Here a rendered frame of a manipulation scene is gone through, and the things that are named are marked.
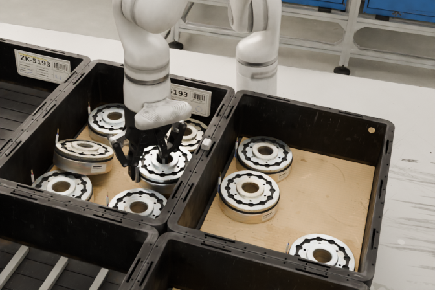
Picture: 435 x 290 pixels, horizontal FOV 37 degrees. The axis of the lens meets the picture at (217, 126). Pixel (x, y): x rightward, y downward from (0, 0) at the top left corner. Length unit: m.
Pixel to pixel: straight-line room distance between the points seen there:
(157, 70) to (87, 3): 2.74
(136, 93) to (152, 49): 0.08
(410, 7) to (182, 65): 1.52
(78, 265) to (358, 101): 0.91
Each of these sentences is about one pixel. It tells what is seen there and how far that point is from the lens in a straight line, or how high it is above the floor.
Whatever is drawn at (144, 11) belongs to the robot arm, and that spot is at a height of 1.19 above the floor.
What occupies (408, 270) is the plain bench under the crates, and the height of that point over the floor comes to 0.70.
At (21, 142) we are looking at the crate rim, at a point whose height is 0.93.
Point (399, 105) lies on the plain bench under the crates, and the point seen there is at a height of 0.70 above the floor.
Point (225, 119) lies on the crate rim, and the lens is 1.15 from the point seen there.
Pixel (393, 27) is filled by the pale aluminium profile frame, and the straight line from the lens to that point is 3.06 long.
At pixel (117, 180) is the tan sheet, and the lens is 1.17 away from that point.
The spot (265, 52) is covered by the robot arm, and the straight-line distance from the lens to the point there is 1.38.
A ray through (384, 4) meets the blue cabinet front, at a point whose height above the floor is 0.38.
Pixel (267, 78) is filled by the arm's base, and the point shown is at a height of 0.86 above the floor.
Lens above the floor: 1.60
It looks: 36 degrees down
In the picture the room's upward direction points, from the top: 4 degrees clockwise
